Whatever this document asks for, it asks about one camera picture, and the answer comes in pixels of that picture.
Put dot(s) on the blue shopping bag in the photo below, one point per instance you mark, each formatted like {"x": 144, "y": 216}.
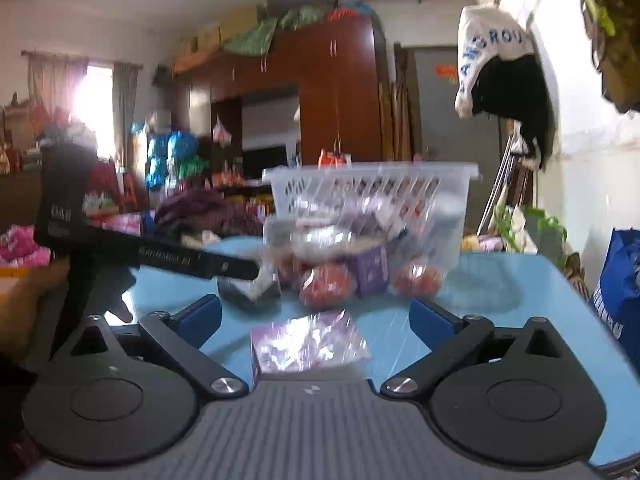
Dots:
{"x": 620, "y": 285}

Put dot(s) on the dark red wooden wardrobe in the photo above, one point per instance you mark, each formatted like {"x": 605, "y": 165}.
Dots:
{"x": 345, "y": 110}

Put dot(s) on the folded metal rack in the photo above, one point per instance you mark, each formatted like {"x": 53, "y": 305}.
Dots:
{"x": 500, "y": 185}

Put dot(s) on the green shopping bag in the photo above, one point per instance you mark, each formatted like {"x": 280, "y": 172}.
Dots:
{"x": 547, "y": 240}

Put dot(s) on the red round packet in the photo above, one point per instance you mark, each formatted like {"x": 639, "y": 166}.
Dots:
{"x": 325, "y": 285}
{"x": 417, "y": 277}

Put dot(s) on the purple plastic-wrapped packet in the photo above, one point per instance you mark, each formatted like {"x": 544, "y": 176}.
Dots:
{"x": 305, "y": 342}

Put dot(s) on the small cardboard box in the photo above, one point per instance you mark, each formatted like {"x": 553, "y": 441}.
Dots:
{"x": 200, "y": 40}

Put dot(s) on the black television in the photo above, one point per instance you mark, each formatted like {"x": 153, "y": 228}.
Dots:
{"x": 265, "y": 160}

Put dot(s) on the black hanging garment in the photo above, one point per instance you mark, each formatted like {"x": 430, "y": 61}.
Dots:
{"x": 515, "y": 95}

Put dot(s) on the pile of dark clothes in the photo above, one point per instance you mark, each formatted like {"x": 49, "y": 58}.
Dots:
{"x": 200, "y": 205}

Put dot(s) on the large cardboard box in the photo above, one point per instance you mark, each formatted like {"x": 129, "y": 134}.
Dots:
{"x": 240, "y": 20}

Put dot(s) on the wooden planks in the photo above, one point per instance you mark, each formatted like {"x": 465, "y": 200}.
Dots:
{"x": 395, "y": 120}

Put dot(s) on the red white plastic bag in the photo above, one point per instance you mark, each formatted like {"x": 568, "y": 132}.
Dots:
{"x": 332, "y": 159}

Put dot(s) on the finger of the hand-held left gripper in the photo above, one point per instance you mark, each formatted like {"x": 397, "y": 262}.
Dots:
{"x": 200, "y": 260}

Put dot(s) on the clear plastic bag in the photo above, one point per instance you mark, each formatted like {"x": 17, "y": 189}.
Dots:
{"x": 320, "y": 237}

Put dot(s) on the person's left hand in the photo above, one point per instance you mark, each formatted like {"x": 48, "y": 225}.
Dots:
{"x": 30, "y": 310}

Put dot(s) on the white lettered hoodie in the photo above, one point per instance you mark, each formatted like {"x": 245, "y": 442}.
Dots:
{"x": 480, "y": 50}

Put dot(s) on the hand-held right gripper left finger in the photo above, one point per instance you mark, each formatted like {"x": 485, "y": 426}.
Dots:
{"x": 200, "y": 322}

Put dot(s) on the black packet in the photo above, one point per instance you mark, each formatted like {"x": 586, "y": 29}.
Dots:
{"x": 245, "y": 295}

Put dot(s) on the small hanging plastic bag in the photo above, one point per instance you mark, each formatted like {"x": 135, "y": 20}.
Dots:
{"x": 221, "y": 130}

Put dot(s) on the pink bedding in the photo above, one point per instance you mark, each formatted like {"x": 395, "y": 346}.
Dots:
{"x": 20, "y": 247}

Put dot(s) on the grey window curtain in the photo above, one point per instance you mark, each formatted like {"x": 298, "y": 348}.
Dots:
{"x": 125, "y": 110}
{"x": 55, "y": 85}

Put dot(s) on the purple box in plastic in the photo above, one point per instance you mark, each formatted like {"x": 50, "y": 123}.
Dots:
{"x": 372, "y": 265}

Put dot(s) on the green cloth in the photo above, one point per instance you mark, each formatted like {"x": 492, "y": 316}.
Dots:
{"x": 250, "y": 37}

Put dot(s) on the green plastic bag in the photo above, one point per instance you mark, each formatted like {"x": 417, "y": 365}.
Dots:
{"x": 194, "y": 167}

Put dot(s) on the blue plastic bag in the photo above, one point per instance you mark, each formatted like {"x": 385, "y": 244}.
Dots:
{"x": 175, "y": 150}

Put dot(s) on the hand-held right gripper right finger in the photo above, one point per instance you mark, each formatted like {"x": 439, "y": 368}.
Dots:
{"x": 432, "y": 325}

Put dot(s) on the white plastic lattice basket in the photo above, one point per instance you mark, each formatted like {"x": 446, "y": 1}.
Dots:
{"x": 370, "y": 172}

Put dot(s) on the grey door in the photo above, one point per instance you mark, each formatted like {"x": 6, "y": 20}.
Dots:
{"x": 430, "y": 120}

